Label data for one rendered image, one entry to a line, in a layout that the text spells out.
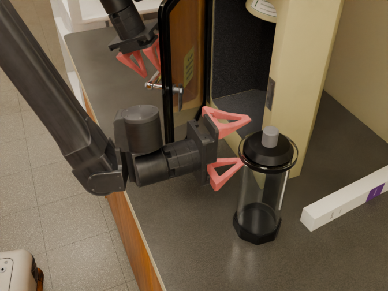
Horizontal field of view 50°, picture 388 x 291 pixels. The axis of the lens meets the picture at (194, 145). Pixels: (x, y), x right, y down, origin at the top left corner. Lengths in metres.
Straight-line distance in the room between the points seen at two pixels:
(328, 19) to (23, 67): 0.53
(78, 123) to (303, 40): 0.43
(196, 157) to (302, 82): 0.30
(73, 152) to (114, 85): 0.75
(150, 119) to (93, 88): 0.77
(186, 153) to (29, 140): 2.17
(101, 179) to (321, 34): 0.48
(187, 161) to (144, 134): 0.09
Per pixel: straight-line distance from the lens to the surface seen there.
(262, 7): 0.87
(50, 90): 0.62
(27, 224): 2.28
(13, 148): 2.75
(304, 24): 0.79
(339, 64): 1.36
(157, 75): 0.89
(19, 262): 1.79
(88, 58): 1.54
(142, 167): 0.64
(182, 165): 0.66
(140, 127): 0.61
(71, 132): 0.63
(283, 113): 0.88
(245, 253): 0.88
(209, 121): 0.65
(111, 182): 0.65
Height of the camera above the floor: 1.66
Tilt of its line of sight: 41 degrees down
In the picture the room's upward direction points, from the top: straight up
